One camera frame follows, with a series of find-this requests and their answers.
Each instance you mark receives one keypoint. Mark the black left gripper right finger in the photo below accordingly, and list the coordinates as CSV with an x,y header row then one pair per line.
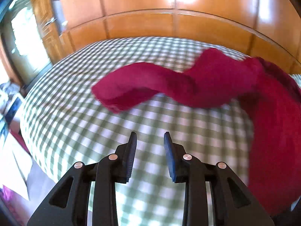
x,y
233,203

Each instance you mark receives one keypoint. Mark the dark red knitted sweater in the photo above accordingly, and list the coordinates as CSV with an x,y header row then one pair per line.
x,y
269,96

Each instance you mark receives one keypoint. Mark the window with dark frame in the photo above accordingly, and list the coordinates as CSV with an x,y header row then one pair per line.
x,y
23,44

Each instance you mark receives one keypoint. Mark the green white checkered bed cover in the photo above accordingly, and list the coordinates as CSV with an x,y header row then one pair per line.
x,y
63,123

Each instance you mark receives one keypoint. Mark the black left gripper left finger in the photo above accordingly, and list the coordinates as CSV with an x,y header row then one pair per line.
x,y
67,203

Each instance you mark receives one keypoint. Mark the clutter beside bed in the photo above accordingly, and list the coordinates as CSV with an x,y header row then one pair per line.
x,y
23,184

